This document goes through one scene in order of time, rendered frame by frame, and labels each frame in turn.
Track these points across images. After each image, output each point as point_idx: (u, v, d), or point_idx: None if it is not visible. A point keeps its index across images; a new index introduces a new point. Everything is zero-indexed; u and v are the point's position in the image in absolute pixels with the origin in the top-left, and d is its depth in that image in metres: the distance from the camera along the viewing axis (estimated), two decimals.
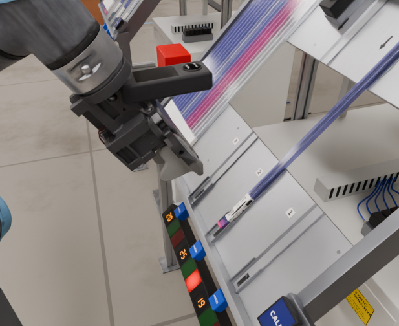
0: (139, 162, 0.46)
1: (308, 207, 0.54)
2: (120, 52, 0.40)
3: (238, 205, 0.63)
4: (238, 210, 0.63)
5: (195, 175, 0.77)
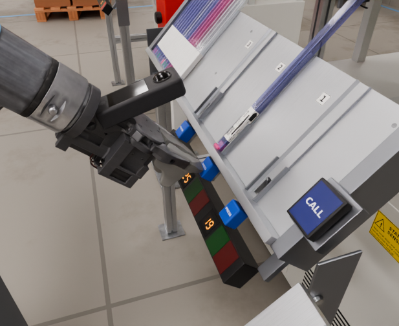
0: (134, 178, 0.47)
1: (348, 86, 0.42)
2: (85, 83, 0.41)
3: (240, 121, 0.52)
4: (240, 127, 0.52)
5: (200, 92, 0.66)
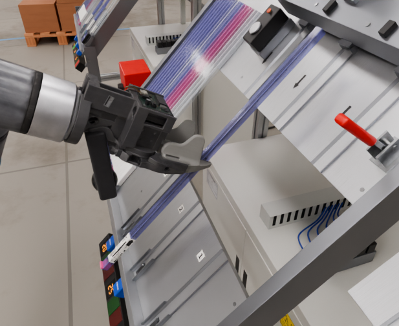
0: None
1: (216, 251, 0.53)
2: None
3: (119, 245, 0.59)
4: (119, 251, 0.59)
5: (129, 206, 0.76)
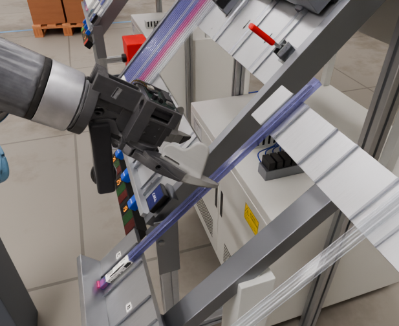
0: None
1: (189, 134, 0.80)
2: None
3: (118, 266, 0.62)
4: (117, 271, 0.61)
5: None
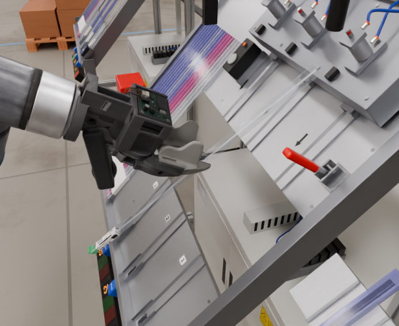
0: None
1: (195, 257, 0.61)
2: None
3: None
4: None
5: (123, 214, 0.84)
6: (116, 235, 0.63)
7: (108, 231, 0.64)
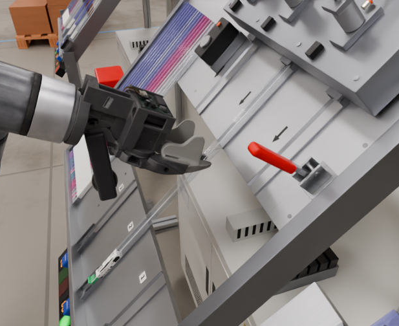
0: None
1: (156, 273, 0.51)
2: None
3: None
4: None
5: (86, 220, 0.75)
6: (118, 257, 0.60)
7: (109, 255, 0.60)
